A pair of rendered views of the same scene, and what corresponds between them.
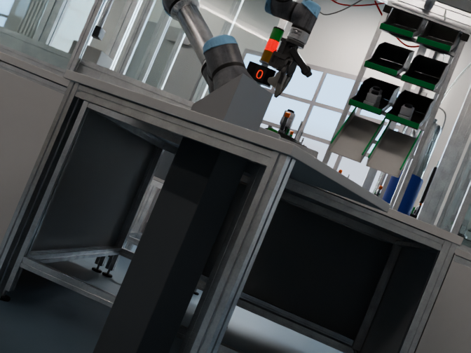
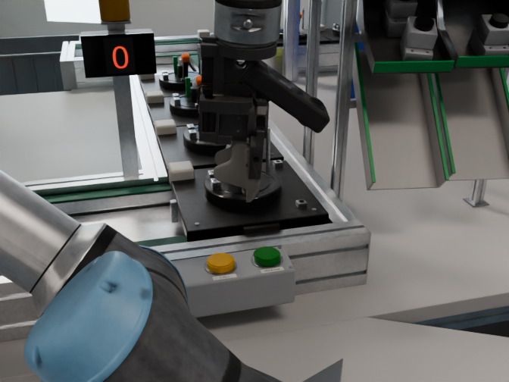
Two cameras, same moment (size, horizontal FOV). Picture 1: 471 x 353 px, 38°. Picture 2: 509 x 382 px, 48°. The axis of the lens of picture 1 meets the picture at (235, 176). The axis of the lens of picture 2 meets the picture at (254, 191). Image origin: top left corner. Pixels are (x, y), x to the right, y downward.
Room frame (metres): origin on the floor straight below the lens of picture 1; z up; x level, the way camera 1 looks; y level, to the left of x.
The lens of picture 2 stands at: (1.86, 0.23, 1.43)
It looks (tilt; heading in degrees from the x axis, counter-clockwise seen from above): 26 degrees down; 338
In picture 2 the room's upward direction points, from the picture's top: straight up
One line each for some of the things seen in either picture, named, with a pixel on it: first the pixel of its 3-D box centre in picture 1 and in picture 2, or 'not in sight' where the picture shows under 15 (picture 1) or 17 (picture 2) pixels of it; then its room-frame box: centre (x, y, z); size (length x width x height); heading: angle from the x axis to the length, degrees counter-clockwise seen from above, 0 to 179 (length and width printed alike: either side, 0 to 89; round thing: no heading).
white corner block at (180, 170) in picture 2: not in sight; (181, 175); (2.85, -0.02, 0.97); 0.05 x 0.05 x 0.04; 82
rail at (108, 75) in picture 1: (205, 120); (89, 286); (2.63, 0.19, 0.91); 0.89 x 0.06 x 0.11; 82
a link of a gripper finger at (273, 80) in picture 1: (275, 82); (236, 174); (2.49, 0.00, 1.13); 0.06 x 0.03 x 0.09; 69
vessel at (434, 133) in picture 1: (422, 140); not in sight; (3.46, -0.80, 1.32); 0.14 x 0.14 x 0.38
